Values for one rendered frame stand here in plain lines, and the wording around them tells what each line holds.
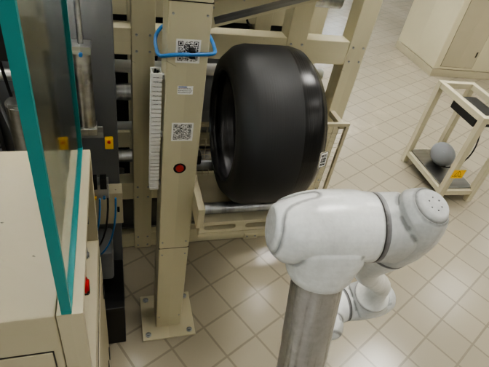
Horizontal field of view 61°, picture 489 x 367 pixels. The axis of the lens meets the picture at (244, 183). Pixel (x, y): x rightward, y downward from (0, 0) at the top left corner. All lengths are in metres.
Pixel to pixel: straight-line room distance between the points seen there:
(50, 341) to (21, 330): 0.07
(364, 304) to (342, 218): 0.62
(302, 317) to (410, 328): 1.95
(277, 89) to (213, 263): 1.51
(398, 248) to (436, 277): 2.35
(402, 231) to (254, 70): 0.80
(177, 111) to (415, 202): 0.90
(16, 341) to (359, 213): 0.70
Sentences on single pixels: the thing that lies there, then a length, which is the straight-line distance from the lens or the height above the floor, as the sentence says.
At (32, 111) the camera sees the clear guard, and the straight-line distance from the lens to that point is 0.60.
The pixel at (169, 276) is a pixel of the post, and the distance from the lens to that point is 2.02.
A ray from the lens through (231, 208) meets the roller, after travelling 1.65.
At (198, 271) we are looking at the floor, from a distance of 2.58.
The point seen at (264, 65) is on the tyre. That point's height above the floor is 1.48.
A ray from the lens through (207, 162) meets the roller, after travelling 1.84.
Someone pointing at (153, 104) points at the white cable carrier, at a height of 1.31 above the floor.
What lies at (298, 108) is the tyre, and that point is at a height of 1.40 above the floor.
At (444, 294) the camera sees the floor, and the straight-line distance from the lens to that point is 3.06.
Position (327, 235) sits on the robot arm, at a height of 1.54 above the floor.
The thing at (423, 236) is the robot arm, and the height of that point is 1.55.
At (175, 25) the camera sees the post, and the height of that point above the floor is 1.59.
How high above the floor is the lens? 2.02
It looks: 39 degrees down
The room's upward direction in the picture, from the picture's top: 11 degrees clockwise
